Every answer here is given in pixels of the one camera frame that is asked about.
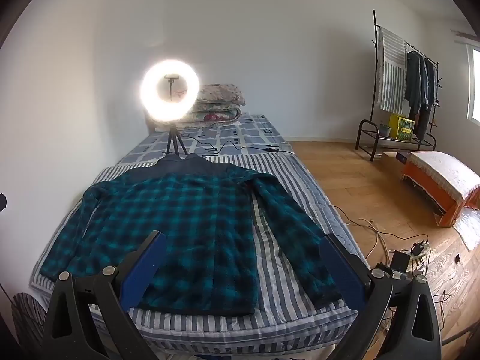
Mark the white power strip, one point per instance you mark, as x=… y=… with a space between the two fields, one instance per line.
x=419 y=257

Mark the teal plaid fleece jacket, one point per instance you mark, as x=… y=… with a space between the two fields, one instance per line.
x=195 y=225

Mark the black power adapter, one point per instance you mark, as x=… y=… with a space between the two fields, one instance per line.
x=400 y=260

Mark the dark green hanging garment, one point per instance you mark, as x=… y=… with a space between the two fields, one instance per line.
x=412 y=82

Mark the blue denim hanging garment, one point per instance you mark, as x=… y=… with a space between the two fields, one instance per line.
x=425 y=82

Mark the window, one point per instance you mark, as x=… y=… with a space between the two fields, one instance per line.
x=474 y=82

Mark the cardboard box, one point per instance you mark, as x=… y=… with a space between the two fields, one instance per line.
x=393 y=159

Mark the bubble wrap sheet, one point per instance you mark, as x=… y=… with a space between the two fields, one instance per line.
x=470 y=228

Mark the window curtain rail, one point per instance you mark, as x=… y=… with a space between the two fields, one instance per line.
x=465 y=34

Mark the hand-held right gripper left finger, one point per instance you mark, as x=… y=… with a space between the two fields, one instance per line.
x=144 y=270

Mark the blue checked bedsheet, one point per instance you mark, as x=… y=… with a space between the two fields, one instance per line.
x=255 y=127

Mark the black phone holder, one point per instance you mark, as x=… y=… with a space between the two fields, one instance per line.
x=171 y=78

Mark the folded floral quilt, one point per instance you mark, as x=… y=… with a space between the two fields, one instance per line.
x=213 y=117
x=221 y=93

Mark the grey striped hanging cloth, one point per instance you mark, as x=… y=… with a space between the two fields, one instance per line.
x=392 y=75

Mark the black tripod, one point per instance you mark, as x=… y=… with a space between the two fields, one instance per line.
x=173 y=138

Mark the orange stool with white cover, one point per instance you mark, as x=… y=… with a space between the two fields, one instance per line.
x=442 y=180

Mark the yellow box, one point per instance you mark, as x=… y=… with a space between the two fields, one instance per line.
x=402 y=127

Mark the blue white striped quilt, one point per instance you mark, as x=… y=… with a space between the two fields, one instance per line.
x=285 y=210

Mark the black metal clothes rack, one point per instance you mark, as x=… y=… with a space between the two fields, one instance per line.
x=365 y=135

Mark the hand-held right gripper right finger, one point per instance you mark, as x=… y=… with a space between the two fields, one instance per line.
x=343 y=273

